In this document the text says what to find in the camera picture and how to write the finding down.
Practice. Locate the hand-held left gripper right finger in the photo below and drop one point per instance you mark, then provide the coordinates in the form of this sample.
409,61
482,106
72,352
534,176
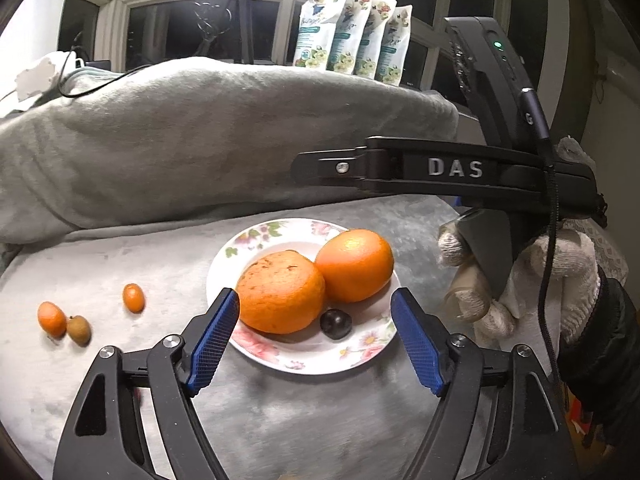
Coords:
420,345

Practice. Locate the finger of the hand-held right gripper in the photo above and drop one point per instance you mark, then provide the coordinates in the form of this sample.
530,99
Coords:
325,167

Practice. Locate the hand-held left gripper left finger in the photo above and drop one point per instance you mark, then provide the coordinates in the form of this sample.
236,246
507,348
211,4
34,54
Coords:
215,340

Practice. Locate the floral white plate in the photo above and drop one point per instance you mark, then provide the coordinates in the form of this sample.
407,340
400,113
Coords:
227,270

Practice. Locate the rough spotted orange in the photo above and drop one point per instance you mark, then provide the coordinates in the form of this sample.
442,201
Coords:
280,292

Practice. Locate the dark purple grape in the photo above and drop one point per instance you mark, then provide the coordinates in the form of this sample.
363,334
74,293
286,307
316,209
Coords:
336,323

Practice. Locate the oval orange kumquat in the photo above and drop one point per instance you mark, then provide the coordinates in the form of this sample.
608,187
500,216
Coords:
134,298

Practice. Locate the smooth large orange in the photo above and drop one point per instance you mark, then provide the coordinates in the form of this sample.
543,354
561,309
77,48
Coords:
355,265

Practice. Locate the round orange kumquat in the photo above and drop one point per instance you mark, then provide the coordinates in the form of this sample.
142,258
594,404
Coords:
52,319

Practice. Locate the person's right forearm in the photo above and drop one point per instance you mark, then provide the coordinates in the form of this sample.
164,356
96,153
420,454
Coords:
605,350

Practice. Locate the person's right hand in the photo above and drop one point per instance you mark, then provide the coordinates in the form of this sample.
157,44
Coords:
575,270

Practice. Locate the grey plush folded blanket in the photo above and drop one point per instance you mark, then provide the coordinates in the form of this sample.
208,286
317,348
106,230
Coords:
225,135

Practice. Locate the grey plush mat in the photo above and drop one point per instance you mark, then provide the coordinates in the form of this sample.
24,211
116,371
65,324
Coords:
125,410

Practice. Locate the floral refill pouch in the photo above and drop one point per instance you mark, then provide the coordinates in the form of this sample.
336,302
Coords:
350,35
317,30
395,50
372,45

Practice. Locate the black tripod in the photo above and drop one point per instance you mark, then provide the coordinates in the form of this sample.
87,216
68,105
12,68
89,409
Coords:
245,20

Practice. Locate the blue face mask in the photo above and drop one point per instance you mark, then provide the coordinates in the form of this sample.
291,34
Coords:
95,76

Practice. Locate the white power strip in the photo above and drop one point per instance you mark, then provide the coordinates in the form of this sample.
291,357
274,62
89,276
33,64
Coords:
35,79

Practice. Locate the white window frame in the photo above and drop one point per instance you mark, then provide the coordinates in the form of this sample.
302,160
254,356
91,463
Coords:
115,10

